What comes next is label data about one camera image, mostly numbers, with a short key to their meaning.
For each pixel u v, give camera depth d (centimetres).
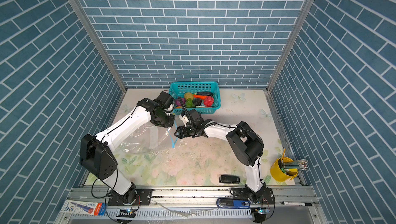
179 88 112
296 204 72
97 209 69
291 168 75
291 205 72
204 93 114
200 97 112
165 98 68
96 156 44
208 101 105
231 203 72
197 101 108
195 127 74
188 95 112
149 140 91
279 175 71
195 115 75
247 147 51
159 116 62
